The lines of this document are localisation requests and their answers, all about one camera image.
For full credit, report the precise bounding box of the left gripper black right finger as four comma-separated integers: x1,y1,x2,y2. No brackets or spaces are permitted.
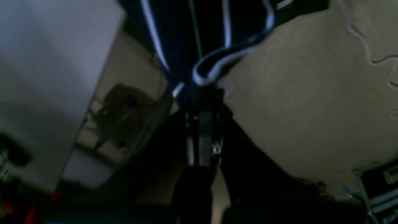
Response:
207,103,367,224

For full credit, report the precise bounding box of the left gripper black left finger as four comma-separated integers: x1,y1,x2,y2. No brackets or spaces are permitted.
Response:
41,110,205,224

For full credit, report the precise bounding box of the navy white striped t-shirt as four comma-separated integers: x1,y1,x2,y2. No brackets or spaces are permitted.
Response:
118,0,329,107

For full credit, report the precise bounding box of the white cable on floor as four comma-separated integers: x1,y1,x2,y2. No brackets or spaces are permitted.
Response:
339,0,398,91

